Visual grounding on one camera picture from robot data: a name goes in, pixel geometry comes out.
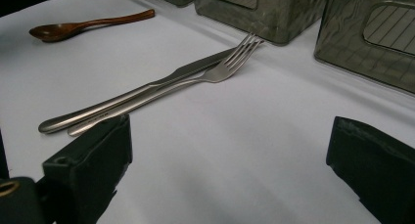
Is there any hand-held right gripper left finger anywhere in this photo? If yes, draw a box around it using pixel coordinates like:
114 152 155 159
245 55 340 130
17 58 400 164
35 113 134 224

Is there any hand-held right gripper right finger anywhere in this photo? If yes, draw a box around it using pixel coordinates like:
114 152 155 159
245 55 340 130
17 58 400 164
325 115 415 224

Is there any steel table knife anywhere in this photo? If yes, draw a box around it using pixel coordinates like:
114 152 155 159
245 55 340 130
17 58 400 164
37 47 237 135

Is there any brown wooden spoon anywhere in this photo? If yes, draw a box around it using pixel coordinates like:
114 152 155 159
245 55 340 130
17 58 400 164
28 8 157 44

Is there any steel fork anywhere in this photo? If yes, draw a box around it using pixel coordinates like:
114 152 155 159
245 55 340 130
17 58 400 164
67 32 264 138

